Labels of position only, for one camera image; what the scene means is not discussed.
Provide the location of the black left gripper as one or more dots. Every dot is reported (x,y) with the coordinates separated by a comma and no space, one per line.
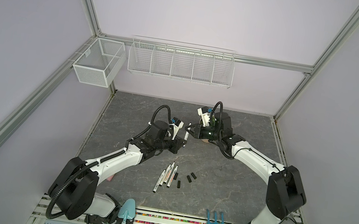
(177,141)

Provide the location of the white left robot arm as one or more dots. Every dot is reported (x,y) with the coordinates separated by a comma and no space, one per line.
(74,192)

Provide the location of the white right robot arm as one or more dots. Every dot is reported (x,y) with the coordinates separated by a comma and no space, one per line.
(285,192)

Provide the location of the teal garden trowel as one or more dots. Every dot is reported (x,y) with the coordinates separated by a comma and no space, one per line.
(127,211)

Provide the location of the white marker pen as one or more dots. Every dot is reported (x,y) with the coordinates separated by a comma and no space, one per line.
(157,183)
(173,165)
(164,174)
(172,176)

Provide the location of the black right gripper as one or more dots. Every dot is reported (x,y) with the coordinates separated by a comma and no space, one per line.
(192,133)

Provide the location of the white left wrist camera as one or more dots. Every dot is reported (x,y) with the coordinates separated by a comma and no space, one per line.
(176,125)

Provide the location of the white mesh basket small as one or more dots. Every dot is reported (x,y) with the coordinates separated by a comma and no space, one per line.
(99,64)

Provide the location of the white wire basket long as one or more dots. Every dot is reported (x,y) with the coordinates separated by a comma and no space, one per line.
(182,61)

